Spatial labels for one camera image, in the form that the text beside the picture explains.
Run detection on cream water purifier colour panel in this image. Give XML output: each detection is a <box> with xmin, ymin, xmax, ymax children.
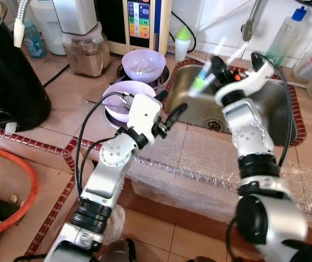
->
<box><xmin>122</xmin><ymin>0</ymin><xmax>173</xmax><ymax>56</ymax></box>

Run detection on clear bubble wrap sheet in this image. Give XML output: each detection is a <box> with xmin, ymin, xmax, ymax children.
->
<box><xmin>127</xmin><ymin>123</ymin><xmax>312</xmax><ymax>220</ymax></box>

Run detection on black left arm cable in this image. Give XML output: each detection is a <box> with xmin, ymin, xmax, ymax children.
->
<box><xmin>74</xmin><ymin>91</ymin><xmax>130</xmax><ymax>200</ymax></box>

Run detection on small clear blue-capped bottle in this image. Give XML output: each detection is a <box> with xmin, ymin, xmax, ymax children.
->
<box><xmin>22</xmin><ymin>19</ymin><xmax>48</xmax><ymax>59</ymax></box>

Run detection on dark robot right leg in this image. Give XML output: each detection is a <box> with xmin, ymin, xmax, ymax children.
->
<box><xmin>185</xmin><ymin>255</ymin><xmax>212</xmax><ymax>262</ymax></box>

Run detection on dark robot leg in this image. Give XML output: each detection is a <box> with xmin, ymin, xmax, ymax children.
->
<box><xmin>185</xmin><ymin>255</ymin><xmax>212</xmax><ymax>262</ymax></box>
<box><xmin>97</xmin><ymin>237</ymin><xmax>138</xmax><ymax>262</ymax></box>

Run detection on metal faucet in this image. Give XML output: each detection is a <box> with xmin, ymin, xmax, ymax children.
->
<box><xmin>242</xmin><ymin>0</ymin><xmax>267</xmax><ymax>43</ymax></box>

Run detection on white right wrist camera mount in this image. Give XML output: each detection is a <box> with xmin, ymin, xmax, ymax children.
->
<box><xmin>215</xmin><ymin>56</ymin><xmax>278</xmax><ymax>105</ymax></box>

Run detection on small white bottle green cap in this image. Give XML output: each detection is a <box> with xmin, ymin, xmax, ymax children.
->
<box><xmin>175</xmin><ymin>26</ymin><xmax>192</xmax><ymax>62</ymax></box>

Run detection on black purifier power cable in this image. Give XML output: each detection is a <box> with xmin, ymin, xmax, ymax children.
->
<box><xmin>169</xmin><ymin>10</ymin><xmax>198</xmax><ymax>53</ymax></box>

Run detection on black appliance housing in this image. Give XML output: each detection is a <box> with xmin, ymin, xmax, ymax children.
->
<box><xmin>93</xmin><ymin>0</ymin><xmax>126</xmax><ymax>55</ymax></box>

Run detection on crumpled translucent plastic bag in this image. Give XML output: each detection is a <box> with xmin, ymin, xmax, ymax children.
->
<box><xmin>97</xmin><ymin>204</ymin><xmax>127</xmax><ymax>245</ymax></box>

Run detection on flexible metal hose white tip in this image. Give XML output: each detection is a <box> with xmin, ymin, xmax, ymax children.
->
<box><xmin>13</xmin><ymin>0</ymin><xmax>32</xmax><ymax>49</ymax></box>

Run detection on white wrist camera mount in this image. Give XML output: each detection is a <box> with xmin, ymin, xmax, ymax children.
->
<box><xmin>215</xmin><ymin>56</ymin><xmax>278</xmax><ymax>105</ymax></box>
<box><xmin>126</xmin><ymin>93</ymin><xmax>163</xmax><ymax>138</ymax></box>

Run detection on white grinder with brown jar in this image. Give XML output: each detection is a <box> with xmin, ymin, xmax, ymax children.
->
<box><xmin>52</xmin><ymin>0</ymin><xmax>111</xmax><ymax>78</ymax></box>

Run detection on dark robot left leg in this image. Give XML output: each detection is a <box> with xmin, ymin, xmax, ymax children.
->
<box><xmin>97</xmin><ymin>237</ymin><xmax>138</xmax><ymax>262</ymax></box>

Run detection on green white plastic utensil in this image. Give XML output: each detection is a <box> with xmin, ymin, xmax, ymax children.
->
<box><xmin>187</xmin><ymin>35</ymin><xmax>250</xmax><ymax>99</ymax></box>

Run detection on clear plastic container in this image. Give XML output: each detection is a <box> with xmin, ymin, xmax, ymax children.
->
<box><xmin>292</xmin><ymin>48</ymin><xmax>312</xmax><ymax>82</ymax></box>

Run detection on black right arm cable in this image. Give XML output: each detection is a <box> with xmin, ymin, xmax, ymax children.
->
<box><xmin>251</xmin><ymin>51</ymin><xmax>297</xmax><ymax>176</ymax></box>

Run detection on dark round plate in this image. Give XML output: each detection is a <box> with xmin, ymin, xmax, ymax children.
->
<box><xmin>116</xmin><ymin>63</ymin><xmax>171</xmax><ymax>89</ymax></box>
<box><xmin>103</xmin><ymin>106</ymin><xmax>145</xmax><ymax>133</ymax></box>

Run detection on stainless steel sink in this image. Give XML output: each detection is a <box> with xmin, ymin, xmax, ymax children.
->
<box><xmin>171</xmin><ymin>63</ymin><xmax>297</xmax><ymax>146</ymax></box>

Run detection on green dish soap bottle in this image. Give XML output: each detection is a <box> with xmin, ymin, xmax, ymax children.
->
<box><xmin>264</xmin><ymin>5</ymin><xmax>308</xmax><ymax>67</ymax></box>

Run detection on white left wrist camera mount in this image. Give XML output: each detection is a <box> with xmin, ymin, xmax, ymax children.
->
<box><xmin>126</xmin><ymin>93</ymin><xmax>163</xmax><ymax>138</ymax></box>

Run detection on lilac plastic bowl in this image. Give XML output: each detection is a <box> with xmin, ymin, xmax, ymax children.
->
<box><xmin>102</xmin><ymin>81</ymin><xmax>157</xmax><ymax>124</ymax></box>
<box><xmin>121</xmin><ymin>49</ymin><xmax>167</xmax><ymax>83</ymax></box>

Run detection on orange plastic basin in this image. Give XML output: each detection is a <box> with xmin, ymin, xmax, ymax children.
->
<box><xmin>0</xmin><ymin>143</ymin><xmax>40</xmax><ymax>241</ymax></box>

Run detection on large black kettle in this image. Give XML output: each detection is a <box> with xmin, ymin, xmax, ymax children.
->
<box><xmin>0</xmin><ymin>8</ymin><xmax>51</xmax><ymax>133</ymax></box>

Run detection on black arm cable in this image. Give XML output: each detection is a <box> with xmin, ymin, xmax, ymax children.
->
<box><xmin>251</xmin><ymin>51</ymin><xmax>297</xmax><ymax>176</ymax></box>
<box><xmin>74</xmin><ymin>91</ymin><xmax>130</xmax><ymax>200</ymax></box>

